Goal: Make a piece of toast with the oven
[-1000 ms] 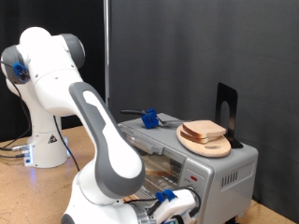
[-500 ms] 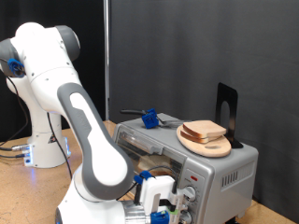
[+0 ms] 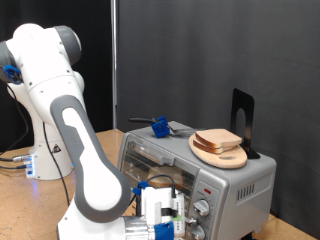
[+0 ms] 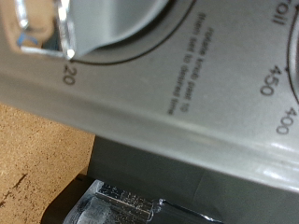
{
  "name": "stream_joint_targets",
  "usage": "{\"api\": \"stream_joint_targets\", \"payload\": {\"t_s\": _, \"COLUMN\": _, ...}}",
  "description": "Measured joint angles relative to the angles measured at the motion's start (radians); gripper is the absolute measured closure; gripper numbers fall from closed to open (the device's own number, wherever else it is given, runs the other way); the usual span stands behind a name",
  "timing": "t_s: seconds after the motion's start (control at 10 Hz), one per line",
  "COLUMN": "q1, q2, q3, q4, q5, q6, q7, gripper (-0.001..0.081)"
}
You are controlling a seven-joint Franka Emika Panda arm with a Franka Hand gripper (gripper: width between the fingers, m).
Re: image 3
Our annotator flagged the wire oven rack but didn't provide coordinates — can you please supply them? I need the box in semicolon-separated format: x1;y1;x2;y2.
123;156;196;214

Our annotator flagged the metal stand pole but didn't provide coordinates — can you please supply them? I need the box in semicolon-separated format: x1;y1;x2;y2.
110;0;119;130

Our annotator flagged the black base cable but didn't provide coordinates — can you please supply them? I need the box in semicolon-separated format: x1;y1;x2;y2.
0;153;33;164
0;163;28;171

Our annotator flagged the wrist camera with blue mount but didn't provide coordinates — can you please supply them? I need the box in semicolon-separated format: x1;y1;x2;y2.
153;206;184;240

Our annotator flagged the black metal bookend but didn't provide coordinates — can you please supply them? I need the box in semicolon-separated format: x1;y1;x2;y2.
230;88;261;160

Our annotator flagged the round wooden board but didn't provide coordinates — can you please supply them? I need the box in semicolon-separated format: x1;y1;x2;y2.
188;133;248;170

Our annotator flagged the metal spatula with blue block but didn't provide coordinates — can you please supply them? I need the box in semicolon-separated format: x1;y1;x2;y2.
128;115;205;139

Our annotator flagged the blue cable clip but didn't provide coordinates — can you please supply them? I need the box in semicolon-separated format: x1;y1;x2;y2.
132;180;151;197
2;64;22;84

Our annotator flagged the silver toaster oven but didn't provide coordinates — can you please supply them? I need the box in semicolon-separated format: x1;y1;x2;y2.
117;121;278;240

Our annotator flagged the silver oven knob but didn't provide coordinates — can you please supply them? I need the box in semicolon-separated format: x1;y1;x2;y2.
192;198;211;218
188;224;207;240

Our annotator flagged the glass oven door with handle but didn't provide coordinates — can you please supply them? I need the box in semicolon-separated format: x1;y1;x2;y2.
118;134;201;231

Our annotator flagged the white bread slice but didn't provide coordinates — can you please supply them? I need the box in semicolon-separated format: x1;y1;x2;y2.
192;139;235;155
194;128;244;150
146;165;186;190

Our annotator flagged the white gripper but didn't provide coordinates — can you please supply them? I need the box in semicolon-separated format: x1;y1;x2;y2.
139;186;198;239

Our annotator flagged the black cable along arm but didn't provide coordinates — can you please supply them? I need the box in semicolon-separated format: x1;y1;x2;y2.
0;79;178;214

